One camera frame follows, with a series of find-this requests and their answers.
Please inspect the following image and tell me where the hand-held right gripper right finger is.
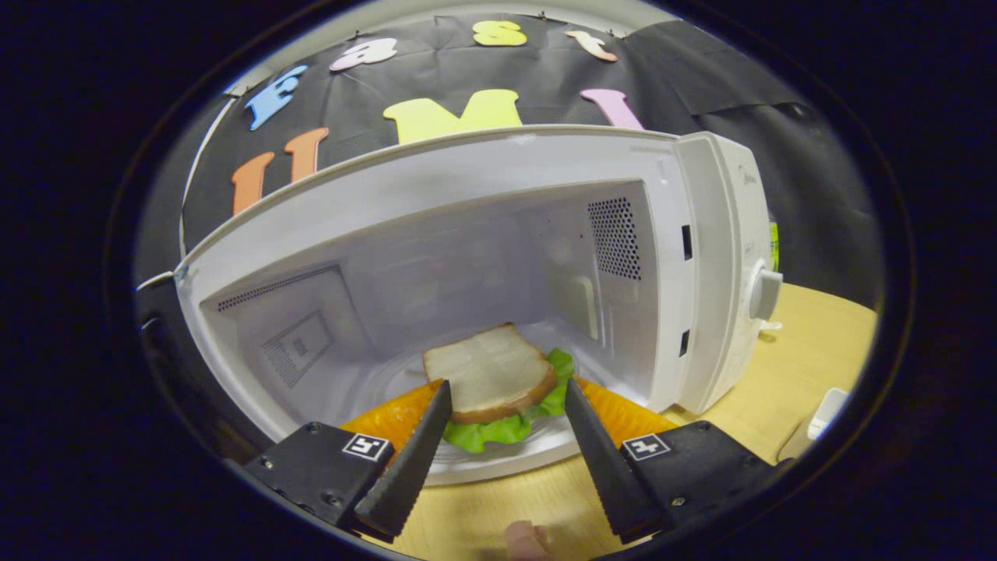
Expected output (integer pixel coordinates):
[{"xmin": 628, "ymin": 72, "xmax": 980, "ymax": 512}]
[{"xmin": 564, "ymin": 377, "xmax": 789, "ymax": 545}]

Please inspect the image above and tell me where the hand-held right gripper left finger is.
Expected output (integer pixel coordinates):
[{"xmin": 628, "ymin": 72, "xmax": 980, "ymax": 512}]
[{"xmin": 244, "ymin": 379, "xmax": 453, "ymax": 540}]

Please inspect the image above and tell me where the toast and lettuce sandwich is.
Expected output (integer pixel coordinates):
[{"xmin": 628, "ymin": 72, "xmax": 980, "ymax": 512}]
[{"xmin": 422, "ymin": 323, "xmax": 576, "ymax": 454}]

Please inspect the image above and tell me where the white microwave oven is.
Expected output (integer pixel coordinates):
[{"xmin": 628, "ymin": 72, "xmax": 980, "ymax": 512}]
[{"xmin": 136, "ymin": 125, "xmax": 784, "ymax": 489}]

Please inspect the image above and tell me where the white rectangular plate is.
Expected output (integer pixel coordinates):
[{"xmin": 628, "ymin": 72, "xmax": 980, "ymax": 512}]
[{"xmin": 777, "ymin": 386, "xmax": 851, "ymax": 463}]

